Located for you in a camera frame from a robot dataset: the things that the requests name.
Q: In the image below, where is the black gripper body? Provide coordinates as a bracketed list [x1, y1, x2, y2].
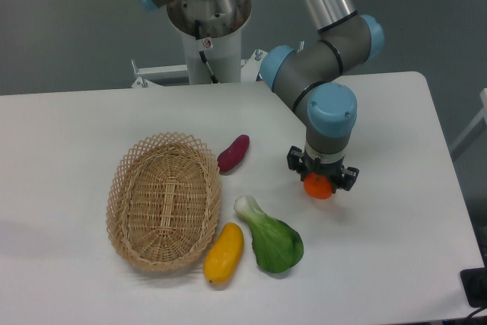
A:
[304, 152, 344, 184]

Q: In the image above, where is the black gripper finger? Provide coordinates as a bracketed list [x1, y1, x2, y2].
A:
[286, 145, 307, 182]
[332, 165, 359, 193]

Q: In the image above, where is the orange fruit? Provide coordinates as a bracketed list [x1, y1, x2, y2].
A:
[304, 173, 333, 199]

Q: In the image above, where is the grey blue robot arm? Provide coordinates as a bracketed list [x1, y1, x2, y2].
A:
[139, 0, 384, 199]

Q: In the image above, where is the purple sweet potato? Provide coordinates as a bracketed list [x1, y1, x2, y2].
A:
[217, 135, 250, 173]

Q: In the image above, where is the green bok choy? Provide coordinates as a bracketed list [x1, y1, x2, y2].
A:
[234, 195, 304, 274]

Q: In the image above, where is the yellow mango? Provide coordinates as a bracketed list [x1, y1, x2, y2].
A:
[203, 222, 244, 285]

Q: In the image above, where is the woven wicker basket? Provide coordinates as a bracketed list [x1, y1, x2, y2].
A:
[106, 132, 221, 272]

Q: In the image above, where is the black device at table edge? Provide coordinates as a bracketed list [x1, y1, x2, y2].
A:
[460, 268, 486, 307]

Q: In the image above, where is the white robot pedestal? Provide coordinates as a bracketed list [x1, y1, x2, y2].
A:
[132, 0, 293, 88]

